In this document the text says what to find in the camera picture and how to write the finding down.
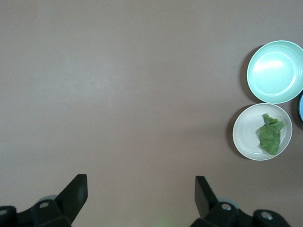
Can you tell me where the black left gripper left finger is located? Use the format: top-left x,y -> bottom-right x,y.
0,174 -> 89,227

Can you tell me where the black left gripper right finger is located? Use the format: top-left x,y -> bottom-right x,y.
189,175 -> 291,227

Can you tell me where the green lettuce leaf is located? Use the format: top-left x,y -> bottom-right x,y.
255,113 -> 285,156

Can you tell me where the beige plate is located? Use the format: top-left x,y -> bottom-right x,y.
232,103 -> 293,161

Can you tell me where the brown table cover sheet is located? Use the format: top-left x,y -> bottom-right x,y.
0,0 -> 303,227

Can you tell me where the blue plate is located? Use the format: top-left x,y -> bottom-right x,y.
297,93 -> 303,122

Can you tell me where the green plate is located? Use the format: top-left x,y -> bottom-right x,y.
246,40 -> 303,104

